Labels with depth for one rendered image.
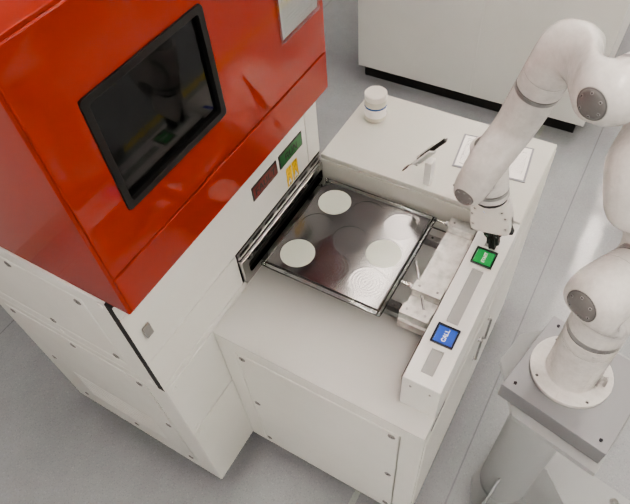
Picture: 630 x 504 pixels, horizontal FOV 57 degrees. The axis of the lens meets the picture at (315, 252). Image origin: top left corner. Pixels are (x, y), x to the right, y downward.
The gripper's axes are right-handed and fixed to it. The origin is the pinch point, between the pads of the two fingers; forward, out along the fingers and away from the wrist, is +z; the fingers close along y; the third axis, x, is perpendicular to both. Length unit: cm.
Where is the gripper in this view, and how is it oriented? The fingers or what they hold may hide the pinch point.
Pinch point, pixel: (493, 240)
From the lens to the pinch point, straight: 158.9
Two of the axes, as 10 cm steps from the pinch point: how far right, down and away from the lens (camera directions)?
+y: 8.3, 2.3, -5.1
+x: 5.0, -7.0, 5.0
